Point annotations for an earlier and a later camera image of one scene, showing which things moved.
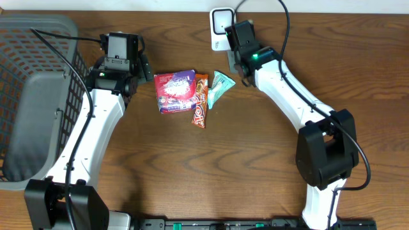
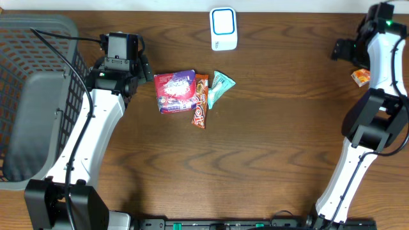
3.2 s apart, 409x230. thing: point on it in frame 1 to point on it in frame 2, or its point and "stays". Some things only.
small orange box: [232, 61] to [362, 76]
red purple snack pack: [176, 91] stays
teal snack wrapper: [221, 83] stays
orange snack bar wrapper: [199, 114] stays
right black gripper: [235, 55] to [345, 50]
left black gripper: [146, 68] stays
